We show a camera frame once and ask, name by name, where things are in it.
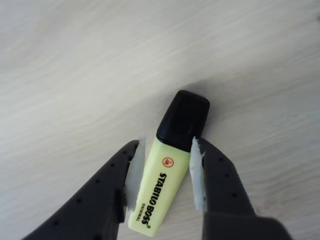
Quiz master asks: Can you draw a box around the grey padded gripper finger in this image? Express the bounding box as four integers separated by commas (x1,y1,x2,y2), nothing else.
22,136,147,240
188,136,295,240

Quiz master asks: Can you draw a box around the yellow highlighter with black cap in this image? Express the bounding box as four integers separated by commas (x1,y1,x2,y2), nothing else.
127,89,211,231

